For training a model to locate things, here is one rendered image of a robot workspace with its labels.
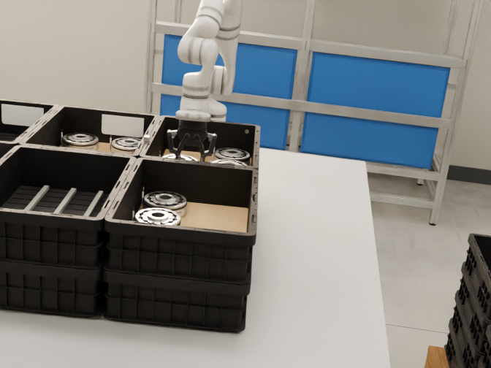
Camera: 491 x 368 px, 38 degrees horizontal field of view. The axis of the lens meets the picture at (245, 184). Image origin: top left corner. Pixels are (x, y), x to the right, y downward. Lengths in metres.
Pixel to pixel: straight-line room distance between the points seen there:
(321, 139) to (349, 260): 2.09
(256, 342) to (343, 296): 0.31
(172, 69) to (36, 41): 1.42
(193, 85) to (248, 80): 2.00
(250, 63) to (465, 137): 1.70
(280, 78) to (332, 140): 0.44
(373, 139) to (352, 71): 0.39
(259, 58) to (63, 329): 2.58
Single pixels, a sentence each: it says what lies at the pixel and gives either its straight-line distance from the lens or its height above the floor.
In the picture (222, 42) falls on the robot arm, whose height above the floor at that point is 1.15.
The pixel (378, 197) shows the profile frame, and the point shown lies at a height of 0.12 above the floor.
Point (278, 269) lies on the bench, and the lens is 1.77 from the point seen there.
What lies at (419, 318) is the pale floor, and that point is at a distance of 3.13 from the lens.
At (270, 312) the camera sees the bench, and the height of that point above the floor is 0.70.
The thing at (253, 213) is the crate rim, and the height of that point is 0.93.
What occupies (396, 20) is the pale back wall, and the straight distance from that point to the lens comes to 4.68.
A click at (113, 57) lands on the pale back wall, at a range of 4.92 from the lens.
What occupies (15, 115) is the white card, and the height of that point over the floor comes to 0.89.
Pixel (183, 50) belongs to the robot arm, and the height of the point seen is 1.17.
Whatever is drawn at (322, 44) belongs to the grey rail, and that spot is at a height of 0.93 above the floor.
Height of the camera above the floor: 1.50
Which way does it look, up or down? 20 degrees down
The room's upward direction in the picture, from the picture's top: 6 degrees clockwise
